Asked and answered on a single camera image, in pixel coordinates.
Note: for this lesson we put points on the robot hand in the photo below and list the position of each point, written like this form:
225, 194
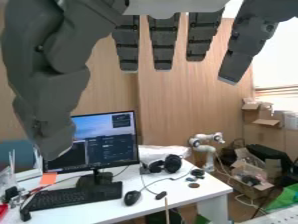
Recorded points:
48, 66

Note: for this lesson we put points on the thin stick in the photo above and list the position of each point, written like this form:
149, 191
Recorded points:
167, 211

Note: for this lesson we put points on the white desk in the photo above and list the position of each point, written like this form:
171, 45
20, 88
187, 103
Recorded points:
187, 196

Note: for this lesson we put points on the black headphones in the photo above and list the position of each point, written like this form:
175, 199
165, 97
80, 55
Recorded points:
172, 163

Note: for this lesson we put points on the black mouse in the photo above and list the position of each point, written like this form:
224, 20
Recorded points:
132, 198

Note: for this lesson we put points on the black keyboard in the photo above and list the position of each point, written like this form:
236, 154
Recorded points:
54, 200

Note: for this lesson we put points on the open cardboard box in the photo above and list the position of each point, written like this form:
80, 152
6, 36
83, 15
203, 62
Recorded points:
253, 186

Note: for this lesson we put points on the stacked cardboard boxes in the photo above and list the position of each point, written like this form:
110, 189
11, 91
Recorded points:
260, 113

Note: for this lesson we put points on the orange paper note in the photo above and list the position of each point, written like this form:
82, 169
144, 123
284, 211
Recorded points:
48, 178

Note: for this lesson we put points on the black monitor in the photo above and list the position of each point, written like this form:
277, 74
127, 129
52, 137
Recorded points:
111, 143

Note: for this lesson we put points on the small white jointed device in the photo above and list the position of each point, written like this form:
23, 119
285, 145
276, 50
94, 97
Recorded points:
207, 149

